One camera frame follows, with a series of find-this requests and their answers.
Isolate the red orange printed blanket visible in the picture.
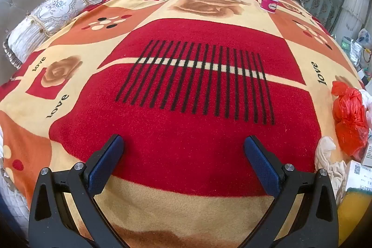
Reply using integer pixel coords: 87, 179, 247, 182
0, 0, 367, 248

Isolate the white crumpled tissue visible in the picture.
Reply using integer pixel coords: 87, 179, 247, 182
315, 136, 348, 205

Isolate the white printed carton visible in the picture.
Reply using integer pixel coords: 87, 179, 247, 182
346, 160, 372, 189

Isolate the yellow green packet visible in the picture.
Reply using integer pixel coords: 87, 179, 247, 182
339, 187, 372, 237

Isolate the silver foil bag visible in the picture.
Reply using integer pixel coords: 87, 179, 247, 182
349, 41, 364, 63

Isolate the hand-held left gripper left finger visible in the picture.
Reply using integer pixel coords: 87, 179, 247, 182
28, 134, 130, 248

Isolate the silver striped floral pillow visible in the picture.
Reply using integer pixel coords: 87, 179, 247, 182
3, 0, 103, 67

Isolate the white lace drape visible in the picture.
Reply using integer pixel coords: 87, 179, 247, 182
340, 0, 372, 43

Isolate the red plastic bag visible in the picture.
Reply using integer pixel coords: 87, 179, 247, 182
331, 81, 369, 157

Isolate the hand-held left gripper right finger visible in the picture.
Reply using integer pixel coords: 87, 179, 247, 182
241, 135, 340, 248

